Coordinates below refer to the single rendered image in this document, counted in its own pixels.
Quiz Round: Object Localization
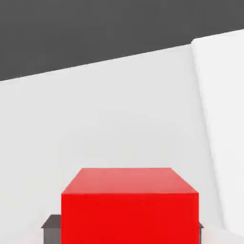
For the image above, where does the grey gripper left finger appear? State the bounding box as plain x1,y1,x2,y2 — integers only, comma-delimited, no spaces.
28,214,62,244

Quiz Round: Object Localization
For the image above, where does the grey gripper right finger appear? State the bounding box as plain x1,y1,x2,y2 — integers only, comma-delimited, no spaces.
198,222,217,244

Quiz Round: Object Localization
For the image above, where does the small red cube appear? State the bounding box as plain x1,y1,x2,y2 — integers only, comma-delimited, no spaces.
61,167,199,244

